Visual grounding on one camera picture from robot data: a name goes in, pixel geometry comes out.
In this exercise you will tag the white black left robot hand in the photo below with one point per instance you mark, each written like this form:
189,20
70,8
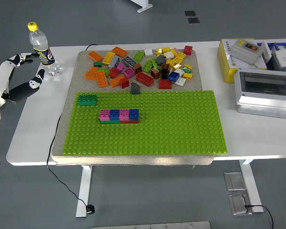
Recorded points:
0,78

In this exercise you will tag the dark green toy brick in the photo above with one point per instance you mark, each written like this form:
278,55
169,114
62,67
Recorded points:
87,100

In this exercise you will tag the light grey toy brick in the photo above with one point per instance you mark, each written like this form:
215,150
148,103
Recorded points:
113,63

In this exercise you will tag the long orange toy brick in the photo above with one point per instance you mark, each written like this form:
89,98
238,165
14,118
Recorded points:
119,51
101,78
95,56

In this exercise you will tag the small dark green brick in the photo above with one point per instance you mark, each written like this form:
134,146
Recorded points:
97,64

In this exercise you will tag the lime green toy brick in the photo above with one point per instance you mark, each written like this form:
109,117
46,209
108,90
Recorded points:
138,56
105,71
154,62
147,66

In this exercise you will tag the long yellow toy brick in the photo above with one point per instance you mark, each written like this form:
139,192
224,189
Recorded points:
109,58

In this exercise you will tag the flat green toy brick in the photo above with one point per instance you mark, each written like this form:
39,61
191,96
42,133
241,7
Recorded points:
109,121

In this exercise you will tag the blue toy brick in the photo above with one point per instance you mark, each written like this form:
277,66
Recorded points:
114,115
173,76
134,114

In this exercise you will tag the grey hollow toy brick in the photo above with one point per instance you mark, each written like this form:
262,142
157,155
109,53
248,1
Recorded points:
129,61

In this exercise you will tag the dark grey sloped brick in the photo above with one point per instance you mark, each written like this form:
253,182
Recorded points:
135,89

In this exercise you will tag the brown toy brick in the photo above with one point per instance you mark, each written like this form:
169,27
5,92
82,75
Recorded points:
137,68
155,73
165,67

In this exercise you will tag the flat red toy brick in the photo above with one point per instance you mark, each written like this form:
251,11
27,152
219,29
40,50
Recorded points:
131,121

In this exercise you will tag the long red toy brick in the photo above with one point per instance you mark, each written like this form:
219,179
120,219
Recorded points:
145,79

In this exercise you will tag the white toy brick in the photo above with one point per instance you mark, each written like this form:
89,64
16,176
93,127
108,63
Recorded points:
180,81
179,72
168,55
148,52

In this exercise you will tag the dark grey toy brick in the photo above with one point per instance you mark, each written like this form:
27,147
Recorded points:
160,59

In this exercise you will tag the black toy brick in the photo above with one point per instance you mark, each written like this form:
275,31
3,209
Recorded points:
165,75

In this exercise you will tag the green studded baseplate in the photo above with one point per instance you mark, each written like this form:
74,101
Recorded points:
169,124

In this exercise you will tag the small pink toy brick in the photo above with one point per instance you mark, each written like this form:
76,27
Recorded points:
176,49

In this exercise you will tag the green and white brick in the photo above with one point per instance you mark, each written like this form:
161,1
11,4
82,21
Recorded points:
186,70

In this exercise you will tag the clear bottle yellow cap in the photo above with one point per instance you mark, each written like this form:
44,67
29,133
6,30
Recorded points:
41,51

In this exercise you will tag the grey-brown mat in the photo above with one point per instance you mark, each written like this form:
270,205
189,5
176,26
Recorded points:
71,83

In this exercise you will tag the white table leg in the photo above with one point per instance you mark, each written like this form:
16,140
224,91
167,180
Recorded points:
249,181
84,188

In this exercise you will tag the long metal plate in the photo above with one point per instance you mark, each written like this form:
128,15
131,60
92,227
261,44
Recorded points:
157,226

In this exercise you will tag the yellow cardboard box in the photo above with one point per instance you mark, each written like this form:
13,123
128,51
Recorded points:
225,59

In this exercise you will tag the metal floor plate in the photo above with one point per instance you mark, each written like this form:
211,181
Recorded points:
238,205
233,181

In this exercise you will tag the white plastic panel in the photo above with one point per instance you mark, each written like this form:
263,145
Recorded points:
267,51

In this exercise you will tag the blue plastic bin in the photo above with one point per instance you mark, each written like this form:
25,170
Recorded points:
282,44

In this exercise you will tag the grey push-button switch box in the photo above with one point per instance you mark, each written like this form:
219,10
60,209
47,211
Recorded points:
243,53

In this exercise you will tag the white enclosure clear lid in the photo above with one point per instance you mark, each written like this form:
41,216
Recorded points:
264,100

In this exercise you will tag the white wall socket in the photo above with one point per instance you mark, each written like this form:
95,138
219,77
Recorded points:
284,58

